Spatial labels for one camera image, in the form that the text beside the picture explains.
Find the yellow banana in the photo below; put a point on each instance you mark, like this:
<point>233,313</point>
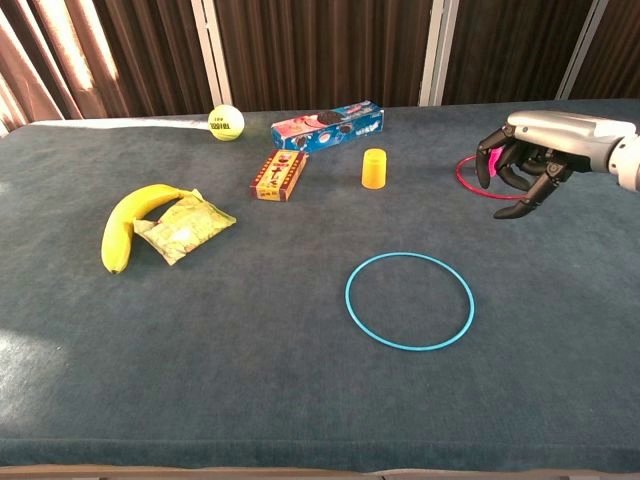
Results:
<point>117,240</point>

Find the small red yellow box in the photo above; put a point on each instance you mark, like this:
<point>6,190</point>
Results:
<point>277,177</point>

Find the dark brown pleated curtain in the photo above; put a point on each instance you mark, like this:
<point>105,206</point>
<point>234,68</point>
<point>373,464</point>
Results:
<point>325,50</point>

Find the pink plastic cup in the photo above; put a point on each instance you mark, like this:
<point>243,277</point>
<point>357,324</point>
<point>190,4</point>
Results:
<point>495,160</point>

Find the orange plastic cup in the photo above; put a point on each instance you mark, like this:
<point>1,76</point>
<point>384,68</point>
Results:
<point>374,172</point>

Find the reddish brown curtain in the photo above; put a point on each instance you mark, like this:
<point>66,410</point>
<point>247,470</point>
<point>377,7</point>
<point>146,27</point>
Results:
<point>60,60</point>

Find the yellow snack packet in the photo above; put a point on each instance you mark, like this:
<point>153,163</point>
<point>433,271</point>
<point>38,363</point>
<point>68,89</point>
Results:
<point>185,230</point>

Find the blue cookie box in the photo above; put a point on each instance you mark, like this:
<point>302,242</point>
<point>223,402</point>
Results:
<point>330,131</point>

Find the wooden table edge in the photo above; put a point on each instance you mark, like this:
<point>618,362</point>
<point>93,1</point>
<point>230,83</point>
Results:
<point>200,475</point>

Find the yellow tennis ball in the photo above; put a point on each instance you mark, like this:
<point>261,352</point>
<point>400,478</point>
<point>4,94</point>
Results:
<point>226,122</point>

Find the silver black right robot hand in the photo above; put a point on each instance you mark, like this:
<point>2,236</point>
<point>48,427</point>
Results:
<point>560,135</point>

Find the dark teal felt table cloth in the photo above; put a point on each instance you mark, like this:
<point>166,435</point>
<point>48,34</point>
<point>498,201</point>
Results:
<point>250,375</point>

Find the white metal frame post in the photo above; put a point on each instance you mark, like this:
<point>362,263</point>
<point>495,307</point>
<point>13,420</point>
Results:
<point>211,50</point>
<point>585,50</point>
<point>439,50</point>

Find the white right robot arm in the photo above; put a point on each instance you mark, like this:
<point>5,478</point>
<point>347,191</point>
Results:
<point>627,162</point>

